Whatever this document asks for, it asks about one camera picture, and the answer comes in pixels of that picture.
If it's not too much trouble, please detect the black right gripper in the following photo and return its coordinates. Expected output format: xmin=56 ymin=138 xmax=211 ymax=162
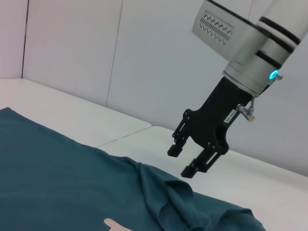
xmin=167 ymin=77 xmax=254 ymax=179

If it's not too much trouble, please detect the teal shirt with FREE print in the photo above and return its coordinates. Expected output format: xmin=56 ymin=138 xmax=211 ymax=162
xmin=0 ymin=107 xmax=267 ymax=231

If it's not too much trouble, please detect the right arm silver cable plug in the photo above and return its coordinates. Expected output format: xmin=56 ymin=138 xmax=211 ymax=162
xmin=235 ymin=98 xmax=257 ymax=122

